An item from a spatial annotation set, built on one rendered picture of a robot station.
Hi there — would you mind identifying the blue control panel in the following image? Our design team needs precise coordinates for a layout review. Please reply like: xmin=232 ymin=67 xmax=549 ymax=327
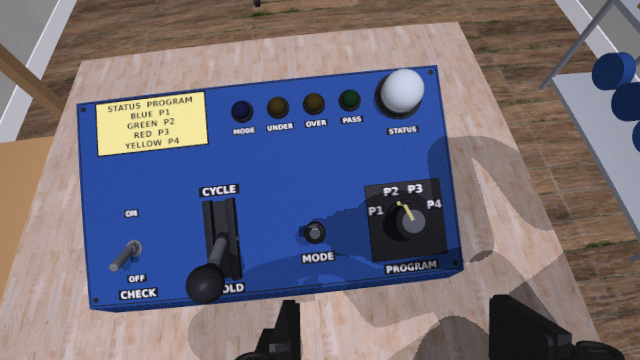
xmin=76 ymin=65 xmax=464 ymax=313

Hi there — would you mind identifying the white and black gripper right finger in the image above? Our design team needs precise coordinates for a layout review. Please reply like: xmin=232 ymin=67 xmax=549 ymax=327
xmin=489 ymin=294 xmax=625 ymax=360

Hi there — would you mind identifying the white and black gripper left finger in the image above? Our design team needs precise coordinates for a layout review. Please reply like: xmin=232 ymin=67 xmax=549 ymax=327
xmin=235 ymin=300 xmax=301 ymax=360

